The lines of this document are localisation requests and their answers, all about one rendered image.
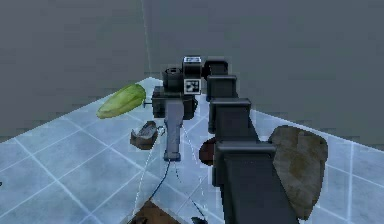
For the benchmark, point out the brown angular thing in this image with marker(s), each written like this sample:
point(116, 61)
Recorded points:
point(154, 215)

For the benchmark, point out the brown grey rounded lump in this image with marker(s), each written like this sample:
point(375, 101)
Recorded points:
point(300, 170)

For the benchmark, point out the dark red round thing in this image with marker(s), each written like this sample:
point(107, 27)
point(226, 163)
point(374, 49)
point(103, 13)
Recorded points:
point(207, 152)

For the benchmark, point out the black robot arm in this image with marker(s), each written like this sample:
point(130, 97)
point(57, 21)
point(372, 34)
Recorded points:
point(246, 180)

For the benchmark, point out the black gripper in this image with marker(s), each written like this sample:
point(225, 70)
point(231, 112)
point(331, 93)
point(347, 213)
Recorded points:
point(174, 106)

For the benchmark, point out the green lettuce head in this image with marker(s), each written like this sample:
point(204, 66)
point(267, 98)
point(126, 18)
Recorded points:
point(122, 100)

